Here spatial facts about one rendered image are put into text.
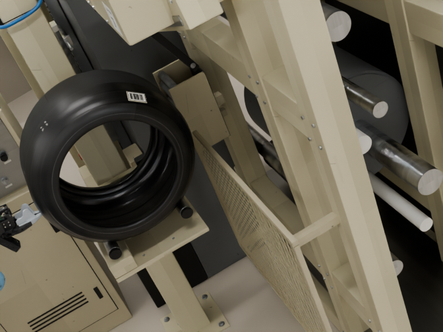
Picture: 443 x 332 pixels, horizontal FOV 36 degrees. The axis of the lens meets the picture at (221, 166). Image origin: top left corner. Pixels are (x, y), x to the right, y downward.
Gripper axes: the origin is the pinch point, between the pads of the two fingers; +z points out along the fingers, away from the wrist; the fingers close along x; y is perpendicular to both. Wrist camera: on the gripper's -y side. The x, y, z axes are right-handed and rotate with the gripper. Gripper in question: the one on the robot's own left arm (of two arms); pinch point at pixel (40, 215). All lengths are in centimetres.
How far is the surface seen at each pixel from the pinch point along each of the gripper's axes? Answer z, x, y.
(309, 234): 68, -60, -6
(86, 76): 30.9, 7.2, 36.6
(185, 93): 64, 19, 12
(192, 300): 41, 26, -88
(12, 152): -3, 62, -5
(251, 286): 71, 34, -104
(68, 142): 17.3, -11.7, 26.6
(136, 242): 26.1, 1.6, -28.1
